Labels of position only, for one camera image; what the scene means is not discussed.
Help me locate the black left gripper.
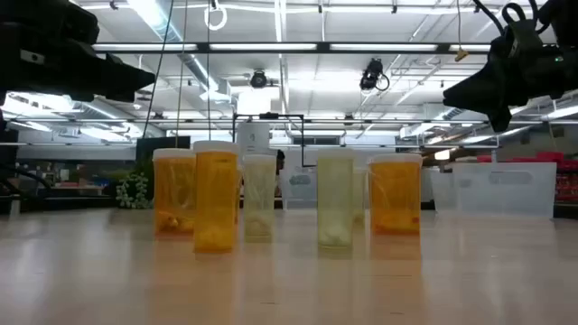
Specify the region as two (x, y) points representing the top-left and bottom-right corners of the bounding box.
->
(0, 41), (157, 104)

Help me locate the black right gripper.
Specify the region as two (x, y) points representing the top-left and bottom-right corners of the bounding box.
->
(442, 38), (578, 134)

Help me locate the small white ball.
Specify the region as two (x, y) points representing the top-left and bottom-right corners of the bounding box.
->
(352, 165), (369, 227)

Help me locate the yellow hanging hook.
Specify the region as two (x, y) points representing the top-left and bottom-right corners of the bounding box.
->
(454, 0), (470, 63)

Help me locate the black monitor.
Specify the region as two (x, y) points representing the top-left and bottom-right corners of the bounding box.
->
(135, 135), (191, 186)

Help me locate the artificial green plant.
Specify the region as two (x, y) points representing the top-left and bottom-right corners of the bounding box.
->
(115, 171), (153, 210)

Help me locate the white sign box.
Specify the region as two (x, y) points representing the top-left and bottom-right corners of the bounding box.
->
(236, 121), (271, 157)

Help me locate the overhead light bar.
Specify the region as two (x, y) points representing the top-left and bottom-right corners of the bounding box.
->
(92, 42), (496, 54)

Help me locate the person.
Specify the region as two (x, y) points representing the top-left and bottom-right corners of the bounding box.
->
(275, 148), (286, 200)

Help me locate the hanging black cable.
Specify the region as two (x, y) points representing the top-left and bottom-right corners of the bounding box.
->
(206, 0), (212, 141)
(174, 0), (190, 136)
(142, 0), (176, 139)

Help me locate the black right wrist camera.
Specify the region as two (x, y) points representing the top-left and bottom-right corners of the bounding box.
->
(501, 2), (545, 46)

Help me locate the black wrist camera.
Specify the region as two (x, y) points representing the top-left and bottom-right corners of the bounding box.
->
(0, 0), (101, 46)
(501, 2), (545, 46)

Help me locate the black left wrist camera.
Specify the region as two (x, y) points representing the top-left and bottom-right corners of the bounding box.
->
(0, 0), (101, 46)

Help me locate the white hanging ring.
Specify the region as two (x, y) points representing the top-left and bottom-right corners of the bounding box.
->
(203, 0), (228, 32)

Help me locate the black ceiling camera with cable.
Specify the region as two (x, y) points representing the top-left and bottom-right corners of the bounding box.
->
(359, 57), (390, 93)

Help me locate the black overhead camera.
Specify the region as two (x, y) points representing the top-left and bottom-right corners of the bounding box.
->
(249, 69), (269, 89)

